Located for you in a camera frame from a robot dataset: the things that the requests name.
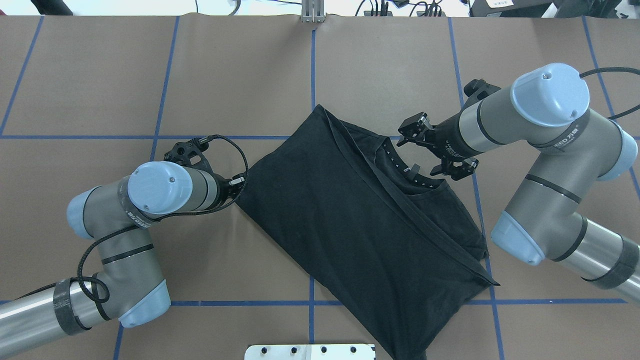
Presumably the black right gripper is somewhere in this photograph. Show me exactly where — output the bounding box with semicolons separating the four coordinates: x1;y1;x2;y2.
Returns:
397;112;479;182

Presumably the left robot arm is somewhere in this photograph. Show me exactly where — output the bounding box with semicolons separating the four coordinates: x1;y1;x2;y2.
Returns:
1;161;247;360

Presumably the aluminium frame post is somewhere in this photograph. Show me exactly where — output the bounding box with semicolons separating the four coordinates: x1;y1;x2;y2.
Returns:
300;0;326;24

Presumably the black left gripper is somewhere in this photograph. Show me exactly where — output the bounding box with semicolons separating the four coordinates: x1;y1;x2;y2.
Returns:
212;173;247;210

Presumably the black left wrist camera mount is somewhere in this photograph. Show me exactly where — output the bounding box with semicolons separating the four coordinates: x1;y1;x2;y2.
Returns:
163;136;214;175

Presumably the black graphic t-shirt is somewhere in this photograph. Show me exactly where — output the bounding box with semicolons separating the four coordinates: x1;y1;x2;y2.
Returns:
237;105;496;360

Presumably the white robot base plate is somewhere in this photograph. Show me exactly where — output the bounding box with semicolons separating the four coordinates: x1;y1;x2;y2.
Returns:
244;342;377;360

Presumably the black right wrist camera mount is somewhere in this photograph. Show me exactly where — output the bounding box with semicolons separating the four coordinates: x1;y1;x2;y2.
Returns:
462;79;501;100

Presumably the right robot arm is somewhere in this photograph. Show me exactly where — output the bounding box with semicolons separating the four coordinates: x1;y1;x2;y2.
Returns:
397;63;640;304

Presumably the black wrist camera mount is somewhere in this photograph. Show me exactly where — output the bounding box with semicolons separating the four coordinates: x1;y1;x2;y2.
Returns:
462;79;501;100
163;136;214;175

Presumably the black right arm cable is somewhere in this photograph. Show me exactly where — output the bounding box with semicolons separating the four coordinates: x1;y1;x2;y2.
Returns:
579;67;640;121

